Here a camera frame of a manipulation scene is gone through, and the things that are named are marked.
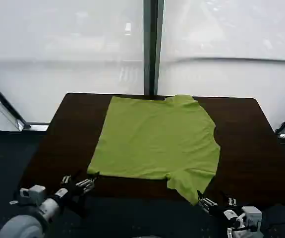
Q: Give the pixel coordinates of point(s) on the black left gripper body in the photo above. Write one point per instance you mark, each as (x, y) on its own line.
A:
(71, 192)

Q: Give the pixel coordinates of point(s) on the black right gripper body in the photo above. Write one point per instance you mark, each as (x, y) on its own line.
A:
(219, 212)

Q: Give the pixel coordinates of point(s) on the lime green printed t-shirt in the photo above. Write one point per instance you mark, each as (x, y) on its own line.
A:
(154, 141)

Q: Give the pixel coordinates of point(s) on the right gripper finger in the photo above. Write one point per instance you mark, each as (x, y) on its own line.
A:
(232, 201)
(206, 203)

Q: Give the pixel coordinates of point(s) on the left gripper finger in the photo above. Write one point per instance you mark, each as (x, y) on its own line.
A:
(66, 179)
(85, 184)

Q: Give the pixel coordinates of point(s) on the grey window pillar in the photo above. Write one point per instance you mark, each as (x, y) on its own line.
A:
(152, 47)

